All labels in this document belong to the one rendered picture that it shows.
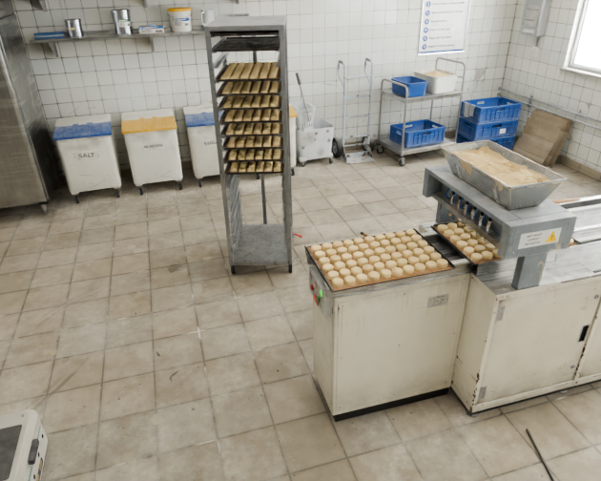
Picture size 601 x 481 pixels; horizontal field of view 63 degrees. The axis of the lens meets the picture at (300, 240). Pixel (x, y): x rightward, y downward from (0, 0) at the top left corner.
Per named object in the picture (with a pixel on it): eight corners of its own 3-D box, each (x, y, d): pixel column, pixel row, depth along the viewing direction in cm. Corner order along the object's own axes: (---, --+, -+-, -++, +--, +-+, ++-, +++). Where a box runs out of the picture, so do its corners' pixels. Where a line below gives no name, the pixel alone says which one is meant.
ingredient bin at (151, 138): (134, 198, 519) (120, 127, 482) (134, 177, 572) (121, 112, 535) (186, 191, 533) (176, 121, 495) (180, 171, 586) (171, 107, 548)
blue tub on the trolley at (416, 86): (410, 89, 591) (411, 75, 584) (428, 95, 558) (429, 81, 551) (388, 91, 583) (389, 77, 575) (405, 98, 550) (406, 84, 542)
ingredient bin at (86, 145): (71, 206, 503) (51, 134, 466) (74, 184, 556) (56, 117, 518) (125, 198, 518) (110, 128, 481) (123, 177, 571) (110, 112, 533)
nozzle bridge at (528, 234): (469, 215, 283) (479, 159, 267) (559, 282, 223) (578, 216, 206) (418, 223, 276) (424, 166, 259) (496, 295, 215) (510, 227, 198)
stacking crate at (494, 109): (497, 112, 640) (500, 95, 630) (519, 119, 606) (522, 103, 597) (458, 116, 623) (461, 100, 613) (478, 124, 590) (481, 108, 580)
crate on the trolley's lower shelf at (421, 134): (424, 134, 634) (426, 118, 624) (444, 142, 604) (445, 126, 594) (388, 140, 614) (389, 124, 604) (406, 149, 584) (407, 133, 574)
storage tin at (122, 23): (134, 31, 501) (129, 9, 490) (133, 33, 486) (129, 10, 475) (115, 32, 496) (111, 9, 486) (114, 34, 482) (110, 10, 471)
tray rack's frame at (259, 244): (294, 273, 379) (286, 24, 292) (228, 275, 380) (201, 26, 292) (294, 234, 435) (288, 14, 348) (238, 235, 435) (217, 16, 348)
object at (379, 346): (421, 357, 301) (438, 229, 257) (450, 398, 272) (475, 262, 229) (312, 381, 285) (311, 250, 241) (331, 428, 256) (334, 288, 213)
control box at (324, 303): (315, 287, 247) (315, 264, 240) (331, 316, 227) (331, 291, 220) (308, 289, 246) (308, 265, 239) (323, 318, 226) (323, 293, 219)
